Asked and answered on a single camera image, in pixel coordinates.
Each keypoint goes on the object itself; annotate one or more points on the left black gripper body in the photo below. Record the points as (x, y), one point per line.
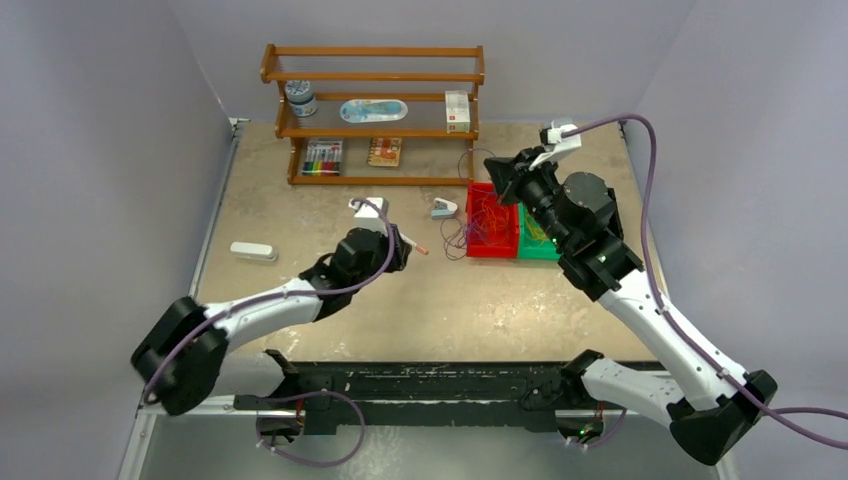
(385, 249)

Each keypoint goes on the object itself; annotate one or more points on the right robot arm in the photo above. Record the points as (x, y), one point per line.
(705, 415)

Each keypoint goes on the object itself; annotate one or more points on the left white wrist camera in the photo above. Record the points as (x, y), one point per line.
(369, 214)

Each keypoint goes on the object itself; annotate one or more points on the blue oval packaged item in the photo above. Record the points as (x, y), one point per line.
(358, 111)

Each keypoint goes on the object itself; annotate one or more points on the red plastic bin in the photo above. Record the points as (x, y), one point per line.
(492, 229)

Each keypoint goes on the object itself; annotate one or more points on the black plastic bin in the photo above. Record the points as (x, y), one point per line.
(615, 224)

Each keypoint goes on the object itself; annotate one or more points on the marker pen set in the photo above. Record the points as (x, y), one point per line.
(323, 157)

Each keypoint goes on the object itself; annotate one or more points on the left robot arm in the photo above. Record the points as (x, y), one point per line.
(181, 357)

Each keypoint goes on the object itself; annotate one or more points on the blue white jar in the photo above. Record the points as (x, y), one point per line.
(301, 97)

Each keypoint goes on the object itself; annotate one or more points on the wooden shelf rack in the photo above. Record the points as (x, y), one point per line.
(358, 93)

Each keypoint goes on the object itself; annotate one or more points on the orange small notebook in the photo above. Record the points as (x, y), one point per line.
(385, 152)

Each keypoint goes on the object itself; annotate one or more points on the white red box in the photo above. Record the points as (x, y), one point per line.
(457, 111)

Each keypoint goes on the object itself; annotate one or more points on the white rectangular eraser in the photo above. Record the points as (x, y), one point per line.
(253, 251)

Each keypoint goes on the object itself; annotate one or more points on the white pen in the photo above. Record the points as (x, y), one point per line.
(420, 249)

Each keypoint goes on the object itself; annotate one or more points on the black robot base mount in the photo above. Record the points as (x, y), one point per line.
(538, 397)

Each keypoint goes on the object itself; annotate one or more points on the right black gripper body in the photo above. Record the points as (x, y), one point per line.
(531, 187)

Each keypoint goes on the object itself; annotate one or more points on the green plastic bin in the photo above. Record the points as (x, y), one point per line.
(533, 242)

